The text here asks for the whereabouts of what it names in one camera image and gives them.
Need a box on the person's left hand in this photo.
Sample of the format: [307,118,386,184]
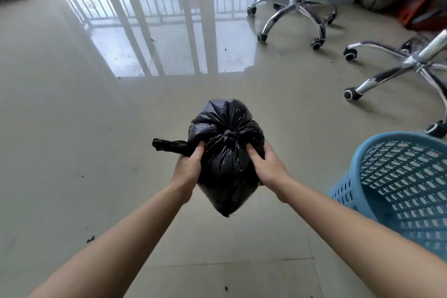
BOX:
[171,140,206,206]

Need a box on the person's right hand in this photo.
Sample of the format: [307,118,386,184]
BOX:
[245,140,294,203]

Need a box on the greyish black garbage bag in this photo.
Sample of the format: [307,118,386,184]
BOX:
[152,98,266,218]

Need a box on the person's left forearm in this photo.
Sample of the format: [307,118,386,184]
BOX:
[26,182,195,298]

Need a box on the person's right forearm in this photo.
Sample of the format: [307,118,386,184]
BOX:
[276,177,447,298]

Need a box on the blue slotted plastic basket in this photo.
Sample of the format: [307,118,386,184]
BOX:
[328,131,447,262]

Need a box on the black office chair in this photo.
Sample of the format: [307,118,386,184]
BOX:
[343,0,447,139]
[246,0,338,51]

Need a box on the red orange object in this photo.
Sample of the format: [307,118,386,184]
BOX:
[396,0,447,31]

